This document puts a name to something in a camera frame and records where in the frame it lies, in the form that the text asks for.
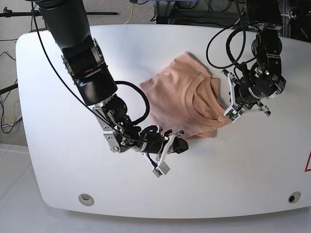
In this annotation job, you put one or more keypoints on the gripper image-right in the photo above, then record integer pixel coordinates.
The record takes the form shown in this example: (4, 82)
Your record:
(241, 99)

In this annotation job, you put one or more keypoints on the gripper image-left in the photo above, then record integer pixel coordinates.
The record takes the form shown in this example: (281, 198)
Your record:
(155, 143)

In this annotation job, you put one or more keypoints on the peach pink T-shirt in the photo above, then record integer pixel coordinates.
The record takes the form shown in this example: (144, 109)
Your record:
(185, 97)

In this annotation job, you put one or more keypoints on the silver left table grommet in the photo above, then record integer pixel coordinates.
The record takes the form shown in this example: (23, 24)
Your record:
(86, 199)

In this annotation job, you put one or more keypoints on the dark right table grommet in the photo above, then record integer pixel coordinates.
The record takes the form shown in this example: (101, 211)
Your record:
(294, 197)

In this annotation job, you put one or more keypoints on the black tripod stand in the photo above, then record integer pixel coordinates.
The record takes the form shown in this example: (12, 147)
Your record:
(9, 13)

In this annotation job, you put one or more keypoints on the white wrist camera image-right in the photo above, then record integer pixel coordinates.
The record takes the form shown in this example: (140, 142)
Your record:
(232, 114)

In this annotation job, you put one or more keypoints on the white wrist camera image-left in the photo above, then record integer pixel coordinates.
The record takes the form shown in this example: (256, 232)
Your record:
(161, 170)

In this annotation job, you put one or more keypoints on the grey robot base frame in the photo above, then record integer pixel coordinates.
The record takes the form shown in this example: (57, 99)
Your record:
(163, 9)

